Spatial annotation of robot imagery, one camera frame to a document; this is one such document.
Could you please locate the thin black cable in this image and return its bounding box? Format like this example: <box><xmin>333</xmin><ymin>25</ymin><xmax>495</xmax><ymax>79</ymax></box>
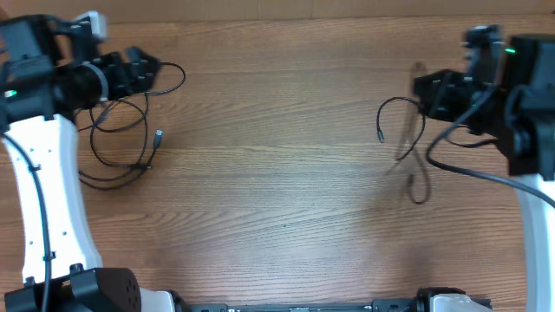
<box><xmin>75</xmin><ymin>62</ymin><xmax>187</xmax><ymax>171</ymax></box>
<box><xmin>375</xmin><ymin>62</ymin><xmax>433</xmax><ymax>205</ymax></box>

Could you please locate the black USB cable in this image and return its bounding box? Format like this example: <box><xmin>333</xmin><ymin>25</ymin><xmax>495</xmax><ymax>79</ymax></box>
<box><xmin>77</xmin><ymin>129</ymin><xmax>165</xmax><ymax>192</ymax></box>

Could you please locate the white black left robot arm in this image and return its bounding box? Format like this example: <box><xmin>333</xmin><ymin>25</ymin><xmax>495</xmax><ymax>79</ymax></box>
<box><xmin>1</xmin><ymin>11</ymin><xmax>183</xmax><ymax>312</ymax></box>

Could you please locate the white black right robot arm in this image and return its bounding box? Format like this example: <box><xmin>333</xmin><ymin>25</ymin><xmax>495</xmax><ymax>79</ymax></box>
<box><xmin>414</xmin><ymin>29</ymin><xmax>554</xmax><ymax>311</ymax></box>

